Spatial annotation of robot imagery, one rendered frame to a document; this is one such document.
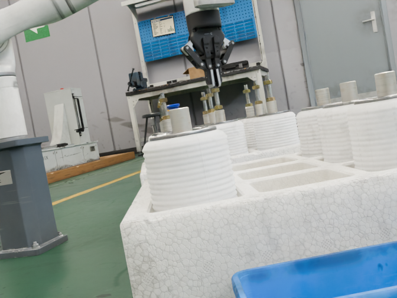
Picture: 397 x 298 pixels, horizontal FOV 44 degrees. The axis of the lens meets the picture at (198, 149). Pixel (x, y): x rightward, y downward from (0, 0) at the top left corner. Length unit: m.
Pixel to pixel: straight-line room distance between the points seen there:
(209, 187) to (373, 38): 5.63
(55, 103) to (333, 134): 4.30
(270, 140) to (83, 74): 5.98
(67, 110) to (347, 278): 4.41
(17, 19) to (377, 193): 1.08
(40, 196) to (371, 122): 1.00
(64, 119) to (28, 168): 3.43
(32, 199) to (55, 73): 5.86
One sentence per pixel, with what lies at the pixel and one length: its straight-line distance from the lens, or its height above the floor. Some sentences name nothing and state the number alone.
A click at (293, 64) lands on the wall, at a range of 6.09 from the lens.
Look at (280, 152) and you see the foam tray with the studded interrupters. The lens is 1.03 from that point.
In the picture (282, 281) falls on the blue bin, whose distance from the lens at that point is 0.47.
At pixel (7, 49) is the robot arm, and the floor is 0.55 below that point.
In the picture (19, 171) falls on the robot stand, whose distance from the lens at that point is 1.34.
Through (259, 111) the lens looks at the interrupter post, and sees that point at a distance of 1.21.
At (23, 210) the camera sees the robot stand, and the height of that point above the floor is 0.12.
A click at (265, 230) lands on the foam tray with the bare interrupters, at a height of 0.15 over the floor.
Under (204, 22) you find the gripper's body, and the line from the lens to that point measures 1.06.
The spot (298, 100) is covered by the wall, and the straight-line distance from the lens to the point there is 6.07.
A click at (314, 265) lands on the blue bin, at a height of 0.11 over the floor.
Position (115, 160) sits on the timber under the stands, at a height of 0.04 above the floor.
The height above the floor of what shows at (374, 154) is 0.20.
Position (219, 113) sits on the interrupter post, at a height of 0.27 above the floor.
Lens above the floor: 0.26
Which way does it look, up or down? 3 degrees down
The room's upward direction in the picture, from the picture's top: 10 degrees counter-clockwise
